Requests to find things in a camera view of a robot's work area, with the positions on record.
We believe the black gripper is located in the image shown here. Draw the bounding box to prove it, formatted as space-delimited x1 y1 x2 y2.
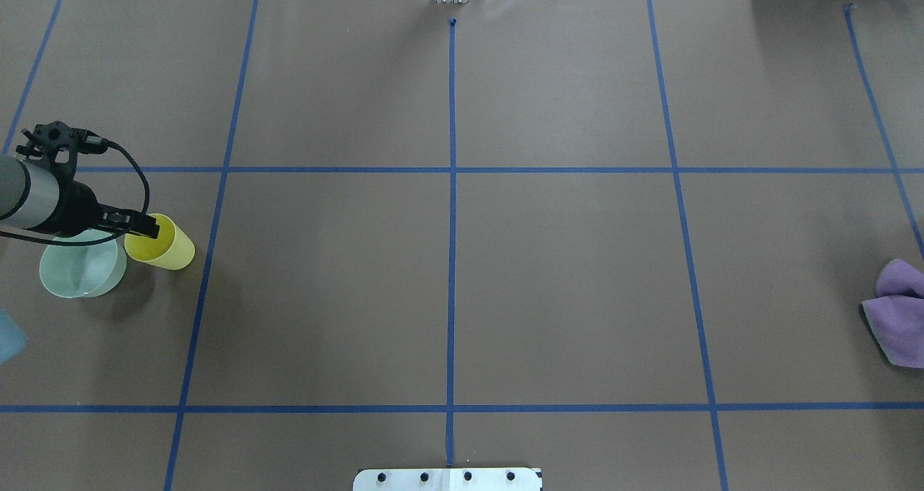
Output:
46 175 160 240

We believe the yellow cup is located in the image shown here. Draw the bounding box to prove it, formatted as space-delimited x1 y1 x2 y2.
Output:
124 212 196 271

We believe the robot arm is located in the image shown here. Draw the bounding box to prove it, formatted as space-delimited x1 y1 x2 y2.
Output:
1 155 159 362

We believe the green bowl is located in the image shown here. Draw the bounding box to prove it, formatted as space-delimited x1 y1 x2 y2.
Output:
39 240 128 299

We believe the purple cloth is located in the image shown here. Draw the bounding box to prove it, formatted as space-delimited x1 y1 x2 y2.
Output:
860 258 923 370

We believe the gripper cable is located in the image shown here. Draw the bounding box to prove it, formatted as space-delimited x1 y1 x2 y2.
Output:
0 136 151 248

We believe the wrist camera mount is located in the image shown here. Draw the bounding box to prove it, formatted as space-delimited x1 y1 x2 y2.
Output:
14 121 107 181

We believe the white pedestal base plate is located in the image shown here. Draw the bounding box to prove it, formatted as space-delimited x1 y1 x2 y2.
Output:
352 467 544 490

